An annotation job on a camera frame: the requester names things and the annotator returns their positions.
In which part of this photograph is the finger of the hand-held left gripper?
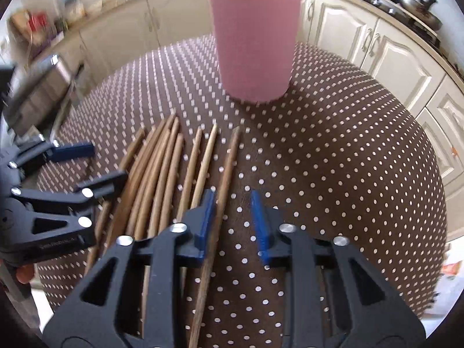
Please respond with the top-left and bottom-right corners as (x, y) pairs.
(7, 170), (128, 259)
(0, 134), (95, 180)

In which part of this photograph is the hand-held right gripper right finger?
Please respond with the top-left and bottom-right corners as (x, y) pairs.
(250, 189), (426, 348)

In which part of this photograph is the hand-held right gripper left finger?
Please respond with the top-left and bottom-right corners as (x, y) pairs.
(41, 188), (218, 348)

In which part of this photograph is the tapered wooden chopstick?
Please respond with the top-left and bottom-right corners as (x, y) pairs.
(188, 126), (242, 348)

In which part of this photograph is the row of wooden chopsticks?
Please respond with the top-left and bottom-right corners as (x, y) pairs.
(84, 110), (219, 338)

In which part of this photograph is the pink chopstick holder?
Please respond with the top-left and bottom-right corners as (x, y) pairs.
(207, 0), (303, 104)

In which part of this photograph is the silver and black rice cooker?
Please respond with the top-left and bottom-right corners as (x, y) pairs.
(9, 55), (72, 135)

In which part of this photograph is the brown polka dot tablecloth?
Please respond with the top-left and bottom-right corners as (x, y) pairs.
(36, 34), (448, 348)

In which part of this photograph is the red knife holder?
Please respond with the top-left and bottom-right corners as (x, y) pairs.
(29, 12), (48, 32)

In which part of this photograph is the jar with white label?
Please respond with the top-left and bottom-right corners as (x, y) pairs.
(70, 2), (88, 20)

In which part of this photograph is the wooden cutting board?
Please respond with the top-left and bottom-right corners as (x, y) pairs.
(10, 8), (32, 34)

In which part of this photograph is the beige kitchen countertop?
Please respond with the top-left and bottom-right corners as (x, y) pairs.
(0, 0), (464, 93)

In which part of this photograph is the black gas stove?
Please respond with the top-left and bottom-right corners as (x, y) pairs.
(347, 0), (441, 48)

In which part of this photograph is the steel wok with lid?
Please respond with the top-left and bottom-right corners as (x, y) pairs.
(396, 0), (443, 31)

